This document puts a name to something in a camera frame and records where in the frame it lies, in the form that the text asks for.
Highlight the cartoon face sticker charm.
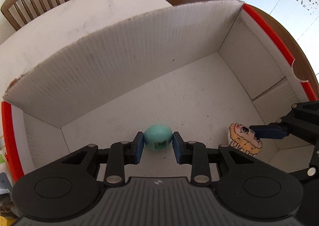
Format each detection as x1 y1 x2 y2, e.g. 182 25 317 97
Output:
228 123 263 157

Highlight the brown braided cord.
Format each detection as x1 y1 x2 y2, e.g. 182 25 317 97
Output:
0 201 17 219

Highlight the blue grey paper packet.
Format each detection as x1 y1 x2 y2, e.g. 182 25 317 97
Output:
0 172 12 201

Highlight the yellow small box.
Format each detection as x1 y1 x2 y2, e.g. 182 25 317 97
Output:
0 216 17 226

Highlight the red cardboard shoe box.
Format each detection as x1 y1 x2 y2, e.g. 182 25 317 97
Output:
1 0 318 180

